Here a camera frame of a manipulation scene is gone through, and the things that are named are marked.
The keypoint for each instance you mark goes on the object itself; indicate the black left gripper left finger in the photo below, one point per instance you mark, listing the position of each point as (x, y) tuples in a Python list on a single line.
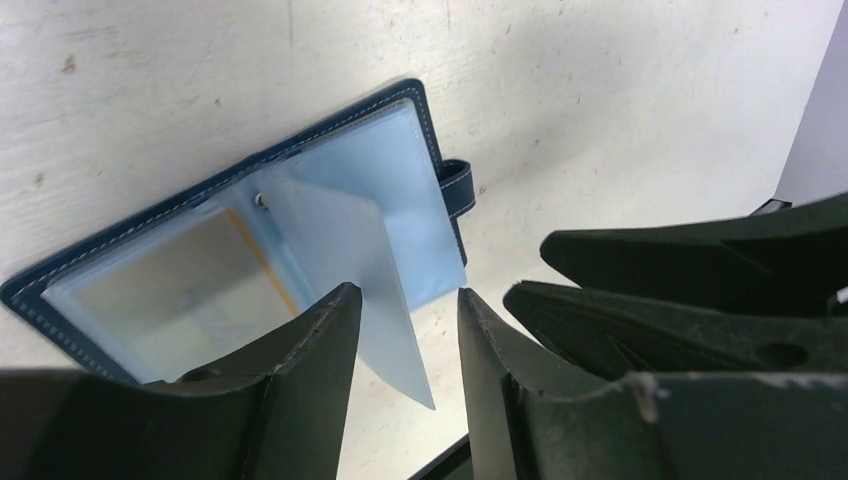
[(273, 409)]

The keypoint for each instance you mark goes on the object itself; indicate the navy blue card holder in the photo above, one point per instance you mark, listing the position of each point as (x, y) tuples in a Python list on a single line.
[(363, 196)]

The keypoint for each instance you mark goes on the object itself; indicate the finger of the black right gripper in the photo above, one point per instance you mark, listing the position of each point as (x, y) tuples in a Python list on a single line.
[(791, 262), (609, 334)]

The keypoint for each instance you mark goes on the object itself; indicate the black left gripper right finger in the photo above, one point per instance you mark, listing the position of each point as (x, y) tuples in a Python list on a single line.
[(532, 415)]

